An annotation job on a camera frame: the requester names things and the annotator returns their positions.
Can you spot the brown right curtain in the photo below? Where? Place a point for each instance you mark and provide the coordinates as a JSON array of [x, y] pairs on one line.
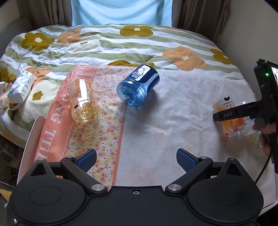
[[205, 17]]

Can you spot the flower striped duvet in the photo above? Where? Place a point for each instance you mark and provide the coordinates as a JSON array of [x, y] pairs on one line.
[[51, 52]]

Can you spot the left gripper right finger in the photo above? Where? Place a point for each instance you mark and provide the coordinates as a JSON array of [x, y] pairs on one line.
[[196, 168]]

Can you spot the brown curtain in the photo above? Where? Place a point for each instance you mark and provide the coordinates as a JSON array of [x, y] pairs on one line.
[[42, 13], [205, 17]]

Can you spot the blue plastic cup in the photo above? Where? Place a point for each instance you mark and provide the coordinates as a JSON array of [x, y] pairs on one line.
[[134, 89]]

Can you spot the person's right hand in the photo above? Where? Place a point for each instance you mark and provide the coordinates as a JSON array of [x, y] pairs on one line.
[[265, 130]]

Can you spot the pink floral cloth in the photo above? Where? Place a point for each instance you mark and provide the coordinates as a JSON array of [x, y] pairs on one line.
[[137, 146]]

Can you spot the light blue window cloth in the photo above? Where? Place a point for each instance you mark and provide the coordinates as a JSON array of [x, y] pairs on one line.
[[103, 12]]

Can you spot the brown left curtain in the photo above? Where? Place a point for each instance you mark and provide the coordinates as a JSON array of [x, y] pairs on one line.
[[42, 13]]

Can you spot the green dotted clear cup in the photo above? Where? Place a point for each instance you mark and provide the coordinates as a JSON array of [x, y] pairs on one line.
[[256, 136]]

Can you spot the white tissue pack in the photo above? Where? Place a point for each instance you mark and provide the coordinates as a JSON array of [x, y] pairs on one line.
[[21, 87]]

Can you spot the small white bottle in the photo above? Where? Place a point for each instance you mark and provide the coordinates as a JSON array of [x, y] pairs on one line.
[[4, 87]]

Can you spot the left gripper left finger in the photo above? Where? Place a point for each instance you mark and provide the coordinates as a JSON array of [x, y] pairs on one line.
[[76, 169]]

